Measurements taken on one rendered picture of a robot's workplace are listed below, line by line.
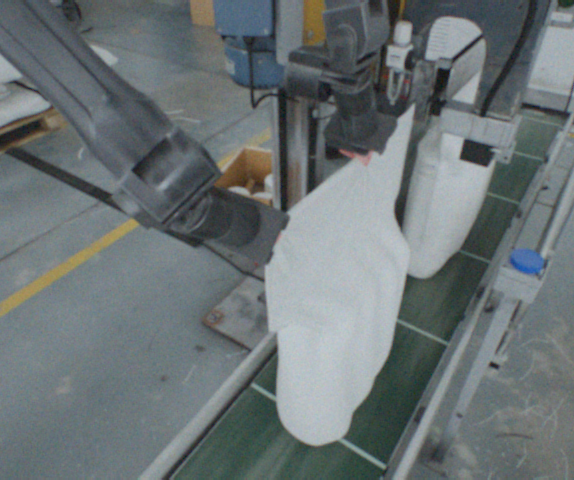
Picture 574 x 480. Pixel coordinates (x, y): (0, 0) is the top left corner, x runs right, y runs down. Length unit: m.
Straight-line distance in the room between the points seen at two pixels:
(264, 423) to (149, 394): 0.66
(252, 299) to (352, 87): 1.43
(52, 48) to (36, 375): 1.70
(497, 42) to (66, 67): 0.76
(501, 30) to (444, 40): 2.99
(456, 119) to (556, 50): 2.79
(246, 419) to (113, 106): 0.98
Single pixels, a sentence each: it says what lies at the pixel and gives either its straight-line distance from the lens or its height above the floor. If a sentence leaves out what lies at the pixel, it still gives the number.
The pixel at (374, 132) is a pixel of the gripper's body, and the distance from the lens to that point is 0.73.
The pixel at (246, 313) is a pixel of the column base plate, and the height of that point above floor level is 0.02.
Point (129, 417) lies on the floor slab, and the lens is 1.75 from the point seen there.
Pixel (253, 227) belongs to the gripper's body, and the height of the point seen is 1.14.
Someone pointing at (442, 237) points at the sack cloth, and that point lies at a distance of 1.52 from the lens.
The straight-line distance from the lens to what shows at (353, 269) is 0.88.
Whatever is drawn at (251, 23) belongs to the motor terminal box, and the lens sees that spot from 0.88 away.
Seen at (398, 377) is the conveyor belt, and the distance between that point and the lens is 1.32.
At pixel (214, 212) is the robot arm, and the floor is 1.19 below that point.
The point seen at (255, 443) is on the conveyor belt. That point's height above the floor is 0.38.
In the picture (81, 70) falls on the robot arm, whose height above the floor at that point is 1.35.
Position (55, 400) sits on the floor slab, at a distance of 1.89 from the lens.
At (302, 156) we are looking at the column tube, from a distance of 1.32.
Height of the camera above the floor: 1.46
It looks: 40 degrees down
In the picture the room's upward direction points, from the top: straight up
